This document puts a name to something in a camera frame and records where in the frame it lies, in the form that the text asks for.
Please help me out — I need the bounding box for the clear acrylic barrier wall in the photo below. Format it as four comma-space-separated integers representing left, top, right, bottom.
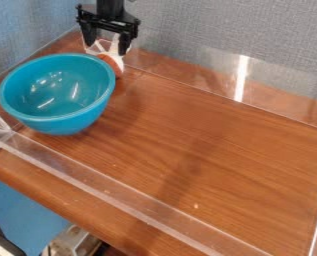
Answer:
0, 47, 317, 256

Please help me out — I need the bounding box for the white power strip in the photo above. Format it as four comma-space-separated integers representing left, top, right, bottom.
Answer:
40, 224, 100, 256

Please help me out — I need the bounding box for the white and brown toy mushroom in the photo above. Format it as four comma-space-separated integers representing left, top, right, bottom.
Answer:
95, 34, 124, 79

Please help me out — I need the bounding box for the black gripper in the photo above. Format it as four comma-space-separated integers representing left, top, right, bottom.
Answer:
76, 0, 140, 56

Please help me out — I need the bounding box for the blue plastic bowl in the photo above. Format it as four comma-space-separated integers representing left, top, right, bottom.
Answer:
0, 53, 115, 135

